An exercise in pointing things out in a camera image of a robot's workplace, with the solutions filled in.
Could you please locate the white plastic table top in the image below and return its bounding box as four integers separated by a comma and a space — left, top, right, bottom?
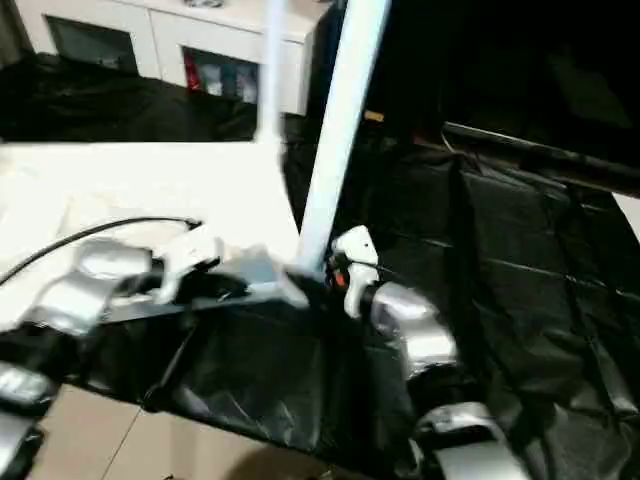
0, 138, 312, 331

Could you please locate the white plastic table leg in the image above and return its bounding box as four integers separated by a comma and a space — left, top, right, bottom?
252, 0, 289, 151
297, 0, 394, 276

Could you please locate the black mat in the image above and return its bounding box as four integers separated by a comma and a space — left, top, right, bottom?
0, 52, 640, 480

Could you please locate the black panel with blue edge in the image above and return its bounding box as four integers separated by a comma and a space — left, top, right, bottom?
304, 0, 351, 121

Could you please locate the black flat screen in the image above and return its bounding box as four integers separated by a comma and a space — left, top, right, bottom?
443, 122, 640, 174

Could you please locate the white glass-door cabinet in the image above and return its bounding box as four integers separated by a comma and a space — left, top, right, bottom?
0, 0, 321, 116

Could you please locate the white flat board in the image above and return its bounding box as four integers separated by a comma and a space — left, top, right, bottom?
612, 192, 640, 241

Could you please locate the grey curtain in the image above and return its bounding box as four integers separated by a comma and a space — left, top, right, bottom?
0, 0, 31, 66

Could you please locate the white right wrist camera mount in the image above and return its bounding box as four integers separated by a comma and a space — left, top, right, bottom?
330, 224, 379, 319

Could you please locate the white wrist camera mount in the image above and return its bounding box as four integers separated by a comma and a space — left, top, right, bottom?
158, 224, 224, 304
330, 224, 379, 319

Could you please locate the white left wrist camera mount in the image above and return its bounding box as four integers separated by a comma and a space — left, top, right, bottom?
158, 224, 224, 304

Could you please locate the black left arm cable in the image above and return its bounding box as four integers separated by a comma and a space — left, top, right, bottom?
0, 215, 204, 286

